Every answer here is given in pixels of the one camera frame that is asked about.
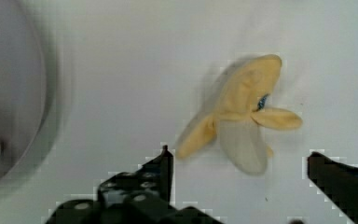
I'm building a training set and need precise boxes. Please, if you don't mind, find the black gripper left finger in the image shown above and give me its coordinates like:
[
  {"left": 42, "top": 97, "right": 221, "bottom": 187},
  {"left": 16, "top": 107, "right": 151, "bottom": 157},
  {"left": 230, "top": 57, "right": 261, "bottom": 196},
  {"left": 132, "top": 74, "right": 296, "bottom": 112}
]
[{"left": 45, "top": 146, "right": 223, "bottom": 224}]

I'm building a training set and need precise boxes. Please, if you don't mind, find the yellow plush peeled banana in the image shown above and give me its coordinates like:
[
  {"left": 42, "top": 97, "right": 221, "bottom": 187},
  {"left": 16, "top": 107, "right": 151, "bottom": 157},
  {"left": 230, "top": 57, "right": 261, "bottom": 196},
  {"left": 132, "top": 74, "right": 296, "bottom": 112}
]
[{"left": 176, "top": 54, "right": 303, "bottom": 175}]

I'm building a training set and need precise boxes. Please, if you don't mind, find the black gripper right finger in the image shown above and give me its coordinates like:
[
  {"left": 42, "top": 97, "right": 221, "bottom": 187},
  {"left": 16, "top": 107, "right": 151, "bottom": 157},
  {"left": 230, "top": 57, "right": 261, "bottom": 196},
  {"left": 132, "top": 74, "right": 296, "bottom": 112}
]
[{"left": 307, "top": 152, "right": 358, "bottom": 224}]

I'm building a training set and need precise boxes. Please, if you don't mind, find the grey round plate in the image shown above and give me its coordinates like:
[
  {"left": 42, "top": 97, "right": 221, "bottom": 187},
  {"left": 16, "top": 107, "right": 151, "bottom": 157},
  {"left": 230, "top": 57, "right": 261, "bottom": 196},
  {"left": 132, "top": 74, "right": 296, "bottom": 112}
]
[{"left": 0, "top": 0, "right": 51, "bottom": 188}]

